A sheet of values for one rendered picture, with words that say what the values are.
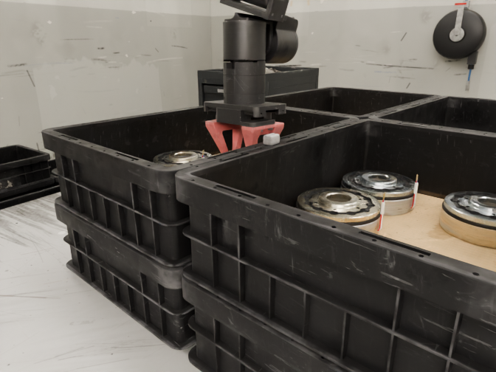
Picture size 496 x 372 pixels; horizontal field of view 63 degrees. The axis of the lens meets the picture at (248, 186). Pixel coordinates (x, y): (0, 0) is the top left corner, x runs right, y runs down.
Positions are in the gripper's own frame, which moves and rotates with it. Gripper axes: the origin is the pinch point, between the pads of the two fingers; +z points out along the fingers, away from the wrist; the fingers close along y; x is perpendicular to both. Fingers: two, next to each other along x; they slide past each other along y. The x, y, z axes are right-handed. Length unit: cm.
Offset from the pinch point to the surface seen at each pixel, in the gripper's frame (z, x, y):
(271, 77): -8, -123, 95
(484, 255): 5.4, -5.1, -31.0
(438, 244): 5.3, -4.2, -26.5
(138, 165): -4.3, 19.6, -3.5
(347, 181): 1.5, -8.3, -12.2
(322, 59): -19, -311, 187
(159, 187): -2.6, 19.4, -6.7
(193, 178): -4.3, 18.7, -11.2
